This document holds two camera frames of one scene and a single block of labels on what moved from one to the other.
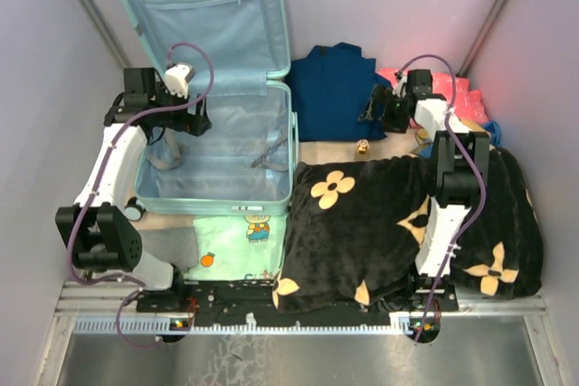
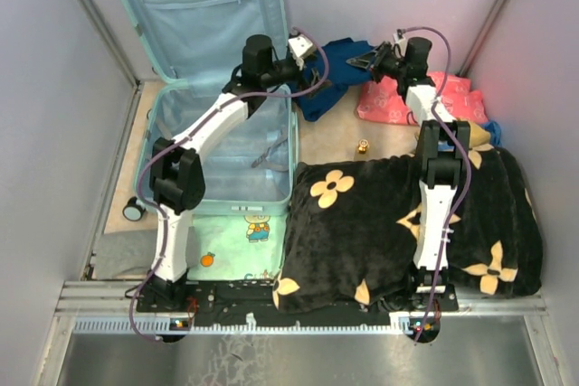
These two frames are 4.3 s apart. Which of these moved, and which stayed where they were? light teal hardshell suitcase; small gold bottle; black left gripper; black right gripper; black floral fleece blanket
Moved: black right gripper; black left gripper
Stayed: small gold bottle; light teal hardshell suitcase; black floral fleece blanket
